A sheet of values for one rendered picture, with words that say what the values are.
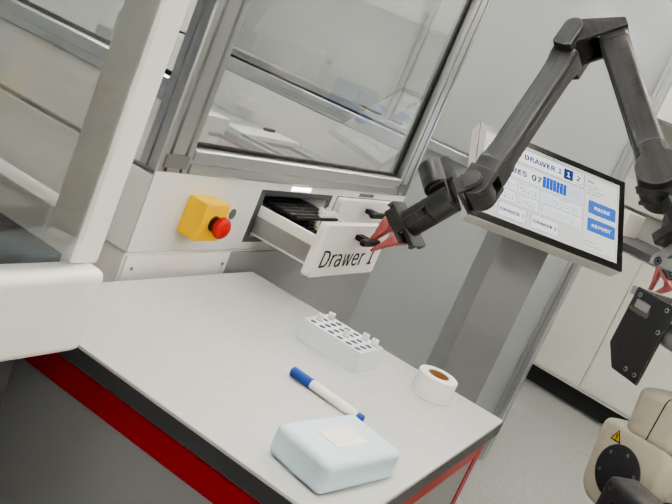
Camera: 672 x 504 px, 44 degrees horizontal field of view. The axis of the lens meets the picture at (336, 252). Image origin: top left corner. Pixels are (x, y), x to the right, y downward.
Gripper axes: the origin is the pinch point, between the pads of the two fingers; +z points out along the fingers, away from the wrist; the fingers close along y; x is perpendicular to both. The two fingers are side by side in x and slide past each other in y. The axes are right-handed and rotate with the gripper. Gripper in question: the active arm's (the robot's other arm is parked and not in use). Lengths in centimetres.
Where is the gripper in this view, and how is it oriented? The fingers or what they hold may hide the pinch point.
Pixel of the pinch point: (372, 244)
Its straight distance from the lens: 171.3
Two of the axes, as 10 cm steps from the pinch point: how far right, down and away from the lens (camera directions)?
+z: -7.8, 4.6, 4.2
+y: -4.1, -8.9, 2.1
